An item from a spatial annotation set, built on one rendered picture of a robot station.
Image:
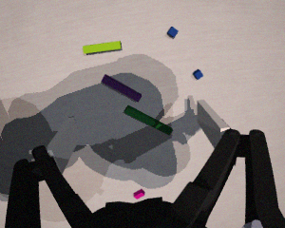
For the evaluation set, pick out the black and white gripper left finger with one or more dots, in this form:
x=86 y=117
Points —
x=23 y=209

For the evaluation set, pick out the magenta rod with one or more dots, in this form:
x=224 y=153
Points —
x=139 y=194

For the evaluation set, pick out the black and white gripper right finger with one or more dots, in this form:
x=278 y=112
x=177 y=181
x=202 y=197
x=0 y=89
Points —
x=198 y=198

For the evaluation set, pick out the purple rod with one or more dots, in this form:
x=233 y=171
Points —
x=129 y=92

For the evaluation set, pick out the lime green rod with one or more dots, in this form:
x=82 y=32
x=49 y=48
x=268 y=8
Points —
x=102 y=47

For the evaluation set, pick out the small blue cube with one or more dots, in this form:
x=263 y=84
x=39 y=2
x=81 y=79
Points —
x=172 y=31
x=198 y=74

